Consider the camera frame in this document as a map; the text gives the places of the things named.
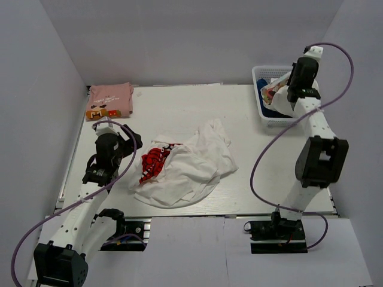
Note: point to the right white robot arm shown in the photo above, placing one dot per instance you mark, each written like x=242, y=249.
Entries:
x=322, y=158

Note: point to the white red print t-shirt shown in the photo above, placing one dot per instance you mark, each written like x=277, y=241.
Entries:
x=171, y=174

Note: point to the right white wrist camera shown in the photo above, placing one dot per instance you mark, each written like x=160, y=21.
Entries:
x=313, y=52

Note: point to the white plastic basket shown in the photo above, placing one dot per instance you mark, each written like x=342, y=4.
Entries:
x=263, y=78

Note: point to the folded pink t-shirt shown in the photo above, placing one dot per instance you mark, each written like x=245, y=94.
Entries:
x=113, y=101

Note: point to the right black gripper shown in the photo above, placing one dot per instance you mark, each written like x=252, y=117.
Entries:
x=293, y=64

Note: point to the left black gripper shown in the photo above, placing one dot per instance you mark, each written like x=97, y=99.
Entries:
x=129, y=146

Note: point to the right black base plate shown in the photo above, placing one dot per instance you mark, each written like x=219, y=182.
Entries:
x=266, y=238

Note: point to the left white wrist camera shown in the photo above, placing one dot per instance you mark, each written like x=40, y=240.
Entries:
x=104, y=126

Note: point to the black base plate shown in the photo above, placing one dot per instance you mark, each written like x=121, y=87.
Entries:
x=266, y=238
x=134, y=238

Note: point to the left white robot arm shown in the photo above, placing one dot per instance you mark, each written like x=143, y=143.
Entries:
x=64, y=259

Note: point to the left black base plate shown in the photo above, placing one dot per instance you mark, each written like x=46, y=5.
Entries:
x=134, y=238

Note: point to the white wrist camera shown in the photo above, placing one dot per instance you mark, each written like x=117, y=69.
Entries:
x=104, y=126
x=313, y=52

